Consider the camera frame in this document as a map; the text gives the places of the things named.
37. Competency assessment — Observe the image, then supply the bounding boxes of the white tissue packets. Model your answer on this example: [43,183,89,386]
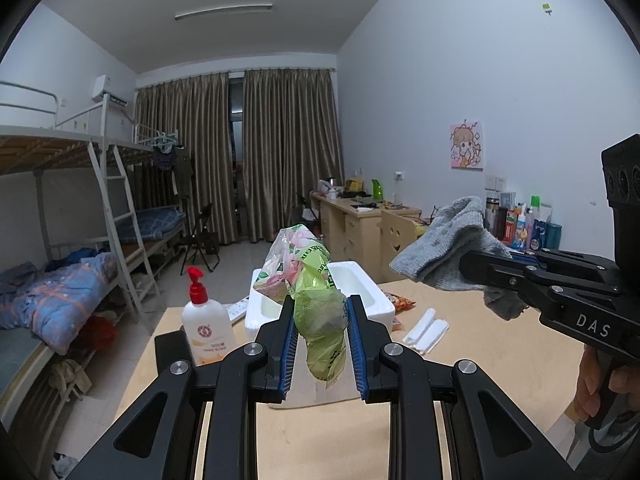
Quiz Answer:
[402,308,449,356]

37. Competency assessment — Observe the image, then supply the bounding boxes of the person's right hand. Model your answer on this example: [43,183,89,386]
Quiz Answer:
[574,346,640,422]

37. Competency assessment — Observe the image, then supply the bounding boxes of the lotion bottle red pump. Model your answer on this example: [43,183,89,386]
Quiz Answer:
[181,266,236,366]

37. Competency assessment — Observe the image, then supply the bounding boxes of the ceiling tube light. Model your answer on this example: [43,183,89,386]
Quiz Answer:
[174,2,273,21]

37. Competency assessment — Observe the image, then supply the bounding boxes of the light wooden desk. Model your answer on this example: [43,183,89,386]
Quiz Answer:
[310,192,421,283]

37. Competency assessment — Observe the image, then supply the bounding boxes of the black folding chair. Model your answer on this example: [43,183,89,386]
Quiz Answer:
[180,203,220,274]

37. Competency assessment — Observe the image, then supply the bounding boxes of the black smartphone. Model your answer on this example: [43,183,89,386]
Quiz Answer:
[154,327,193,374]

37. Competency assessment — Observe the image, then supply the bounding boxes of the anime girl wall poster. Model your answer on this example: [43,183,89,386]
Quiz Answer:
[449,122,484,170]

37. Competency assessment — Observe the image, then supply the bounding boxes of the wooden smiley-face chair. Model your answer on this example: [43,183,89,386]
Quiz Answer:
[380,210,425,283]

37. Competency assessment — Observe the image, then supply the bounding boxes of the green plastic bag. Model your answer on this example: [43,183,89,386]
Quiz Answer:
[253,224,347,386]

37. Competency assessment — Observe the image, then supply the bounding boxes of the brown striped curtains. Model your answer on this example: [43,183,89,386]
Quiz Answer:
[132,68,344,245]

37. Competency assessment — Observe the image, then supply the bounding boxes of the grey sock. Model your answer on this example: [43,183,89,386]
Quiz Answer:
[390,196,526,321]

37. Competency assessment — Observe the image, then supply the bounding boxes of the white metal bunk bed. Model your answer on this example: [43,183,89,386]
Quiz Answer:
[1,81,184,425]

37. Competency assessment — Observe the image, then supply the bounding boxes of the white styrofoam box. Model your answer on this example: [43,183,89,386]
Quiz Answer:
[244,259,397,406]

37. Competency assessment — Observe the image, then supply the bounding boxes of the white air conditioner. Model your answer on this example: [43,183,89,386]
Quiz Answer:
[91,75,128,107]

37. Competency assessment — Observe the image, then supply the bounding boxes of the blue patterned quilt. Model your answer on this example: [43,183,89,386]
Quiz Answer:
[1,252,118,356]

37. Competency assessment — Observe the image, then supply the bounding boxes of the white power strip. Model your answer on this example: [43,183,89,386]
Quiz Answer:
[226,297,250,324]

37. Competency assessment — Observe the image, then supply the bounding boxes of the red snack packet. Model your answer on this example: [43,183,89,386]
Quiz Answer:
[385,292,416,332]

